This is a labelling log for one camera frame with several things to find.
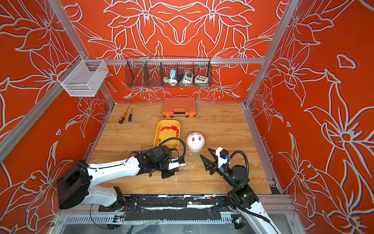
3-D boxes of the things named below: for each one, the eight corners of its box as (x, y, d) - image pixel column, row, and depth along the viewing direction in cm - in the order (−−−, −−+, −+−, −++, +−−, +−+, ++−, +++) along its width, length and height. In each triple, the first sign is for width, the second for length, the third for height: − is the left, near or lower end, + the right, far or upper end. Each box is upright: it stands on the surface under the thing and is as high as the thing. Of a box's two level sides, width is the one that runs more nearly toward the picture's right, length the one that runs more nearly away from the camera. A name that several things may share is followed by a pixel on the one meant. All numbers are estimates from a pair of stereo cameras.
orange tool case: (162, 118, 112) (161, 114, 108) (164, 102, 124) (164, 97, 120) (196, 118, 112) (196, 114, 108) (195, 102, 124) (195, 97, 120)
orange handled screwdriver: (119, 123, 109) (118, 121, 107) (131, 103, 123) (130, 101, 121) (122, 123, 109) (121, 121, 107) (133, 104, 123) (132, 101, 121)
